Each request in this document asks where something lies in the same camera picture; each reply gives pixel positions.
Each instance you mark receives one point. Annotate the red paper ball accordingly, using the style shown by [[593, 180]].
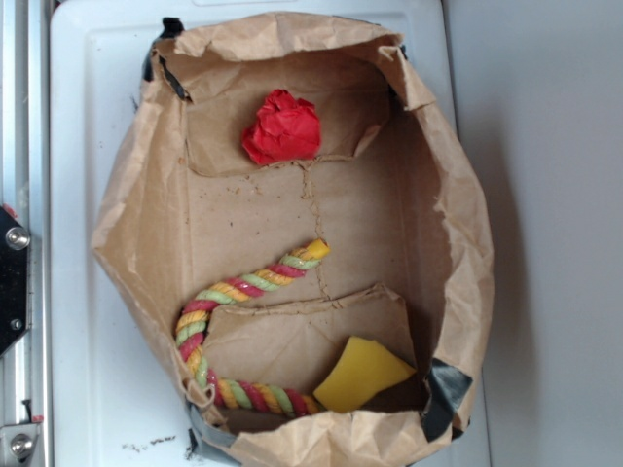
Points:
[[286, 129]]

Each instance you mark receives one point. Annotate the brown paper bag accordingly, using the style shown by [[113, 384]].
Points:
[[390, 191]]

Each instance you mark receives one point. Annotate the yellow sponge piece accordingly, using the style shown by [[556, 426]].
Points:
[[364, 369]]

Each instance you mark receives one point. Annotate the white plastic tray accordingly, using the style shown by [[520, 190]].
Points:
[[114, 405]]

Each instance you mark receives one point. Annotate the multicolour twisted rope toy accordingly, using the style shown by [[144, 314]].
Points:
[[191, 330]]

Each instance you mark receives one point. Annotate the aluminium frame rail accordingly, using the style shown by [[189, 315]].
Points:
[[26, 390]]

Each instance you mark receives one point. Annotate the black metal bracket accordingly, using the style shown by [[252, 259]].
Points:
[[14, 280]]

